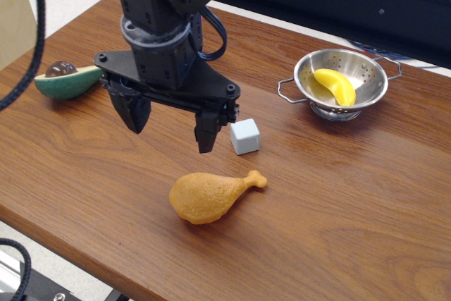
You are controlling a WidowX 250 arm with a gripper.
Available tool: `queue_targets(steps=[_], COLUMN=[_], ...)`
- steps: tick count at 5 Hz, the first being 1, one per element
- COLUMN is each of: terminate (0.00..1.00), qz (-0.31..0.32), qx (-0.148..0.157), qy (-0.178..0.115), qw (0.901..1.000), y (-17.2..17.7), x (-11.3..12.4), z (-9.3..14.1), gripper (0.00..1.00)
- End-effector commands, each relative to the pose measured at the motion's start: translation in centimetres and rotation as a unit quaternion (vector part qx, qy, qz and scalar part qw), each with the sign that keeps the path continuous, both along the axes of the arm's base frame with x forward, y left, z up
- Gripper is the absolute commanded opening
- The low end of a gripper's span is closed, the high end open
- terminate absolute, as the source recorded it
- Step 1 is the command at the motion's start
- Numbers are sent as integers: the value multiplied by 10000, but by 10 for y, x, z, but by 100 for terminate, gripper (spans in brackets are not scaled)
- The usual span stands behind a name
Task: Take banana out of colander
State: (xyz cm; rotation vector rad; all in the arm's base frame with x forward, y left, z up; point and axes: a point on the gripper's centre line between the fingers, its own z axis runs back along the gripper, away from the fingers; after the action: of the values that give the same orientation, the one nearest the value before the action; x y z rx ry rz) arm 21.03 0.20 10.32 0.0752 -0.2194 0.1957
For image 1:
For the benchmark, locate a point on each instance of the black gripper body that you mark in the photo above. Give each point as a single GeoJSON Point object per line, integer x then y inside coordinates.
{"type": "Point", "coordinates": [175, 77]}

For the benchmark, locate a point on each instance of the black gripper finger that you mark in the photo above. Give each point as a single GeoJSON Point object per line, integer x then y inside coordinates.
{"type": "Point", "coordinates": [131, 105]}
{"type": "Point", "coordinates": [208, 125]}

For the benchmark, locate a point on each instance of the yellow toy banana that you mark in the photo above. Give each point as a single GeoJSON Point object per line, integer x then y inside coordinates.
{"type": "Point", "coordinates": [338, 85]}

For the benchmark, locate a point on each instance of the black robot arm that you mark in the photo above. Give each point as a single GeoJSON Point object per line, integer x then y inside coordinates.
{"type": "Point", "coordinates": [167, 24]}

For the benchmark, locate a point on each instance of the small steel colander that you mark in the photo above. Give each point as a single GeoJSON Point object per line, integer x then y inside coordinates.
{"type": "Point", "coordinates": [370, 78]}

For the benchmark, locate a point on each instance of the pale blue cube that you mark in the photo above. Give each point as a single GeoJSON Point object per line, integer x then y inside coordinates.
{"type": "Point", "coordinates": [245, 136]}

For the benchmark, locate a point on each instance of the toy chicken drumstick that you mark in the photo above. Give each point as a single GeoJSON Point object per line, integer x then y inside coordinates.
{"type": "Point", "coordinates": [202, 198]}

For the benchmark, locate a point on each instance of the toy avocado half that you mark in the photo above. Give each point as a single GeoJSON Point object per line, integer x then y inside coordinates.
{"type": "Point", "coordinates": [63, 81]}

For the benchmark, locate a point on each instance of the beige cabinet panel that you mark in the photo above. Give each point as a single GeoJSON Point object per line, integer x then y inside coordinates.
{"type": "Point", "coordinates": [18, 30]}

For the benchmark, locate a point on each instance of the aluminium rail with black bracket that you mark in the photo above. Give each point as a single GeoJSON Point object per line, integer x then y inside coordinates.
{"type": "Point", "coordinates": [39, 286]}

